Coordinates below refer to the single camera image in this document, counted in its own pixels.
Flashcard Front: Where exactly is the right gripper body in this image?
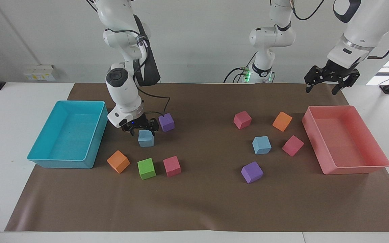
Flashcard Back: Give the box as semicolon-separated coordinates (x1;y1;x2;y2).
121;114;152;131

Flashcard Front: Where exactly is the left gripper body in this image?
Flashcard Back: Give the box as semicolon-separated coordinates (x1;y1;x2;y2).
322;59;353;79

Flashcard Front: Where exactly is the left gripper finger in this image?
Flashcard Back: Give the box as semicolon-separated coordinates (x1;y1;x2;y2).
331;69;361;96
304;65;330;94

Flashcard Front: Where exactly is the purple block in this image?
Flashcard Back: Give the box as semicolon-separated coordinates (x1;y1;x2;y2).
241;161;264;184
158;113;175;133

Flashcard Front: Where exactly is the light blue block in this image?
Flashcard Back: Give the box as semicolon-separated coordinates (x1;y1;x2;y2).
138;130;155;148
252;136;272;155

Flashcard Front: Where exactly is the orange block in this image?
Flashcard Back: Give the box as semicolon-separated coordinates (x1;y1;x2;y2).
272;111;293;132
106;150;131;174

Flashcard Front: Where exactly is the green block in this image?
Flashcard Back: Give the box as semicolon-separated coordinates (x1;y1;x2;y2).
137;158;157;180

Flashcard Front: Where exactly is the pink block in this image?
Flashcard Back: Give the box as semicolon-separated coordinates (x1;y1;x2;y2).
163;156;182;178
282;135;305;157
233;110;253;130

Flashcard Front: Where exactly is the pink plastic bin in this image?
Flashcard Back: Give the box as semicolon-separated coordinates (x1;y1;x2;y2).
302;105;389;175

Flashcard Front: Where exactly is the teal plastic bin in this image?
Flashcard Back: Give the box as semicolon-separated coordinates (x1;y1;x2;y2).
27;100;109;169

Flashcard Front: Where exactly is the small white box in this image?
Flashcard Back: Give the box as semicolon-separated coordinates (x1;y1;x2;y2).
24;64;59;82

